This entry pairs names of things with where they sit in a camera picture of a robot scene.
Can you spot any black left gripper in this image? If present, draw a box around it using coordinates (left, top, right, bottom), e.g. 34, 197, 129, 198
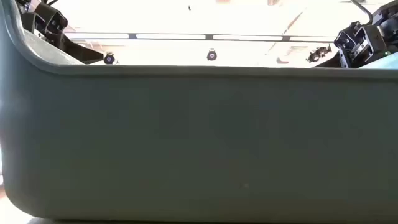
14, 0, 104, 65

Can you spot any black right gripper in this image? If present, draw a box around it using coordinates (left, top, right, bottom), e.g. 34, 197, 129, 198
313, 0, 398, 68

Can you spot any black irregular object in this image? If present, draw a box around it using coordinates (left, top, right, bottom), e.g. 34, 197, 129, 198
306, 44, 333, 64

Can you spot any dark slate plastic bin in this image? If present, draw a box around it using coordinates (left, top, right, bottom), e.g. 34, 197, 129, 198
0, 0, 398, 223

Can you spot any long segmented horizontal rail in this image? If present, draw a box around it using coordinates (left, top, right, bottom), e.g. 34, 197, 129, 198
63, 32, 338, 44

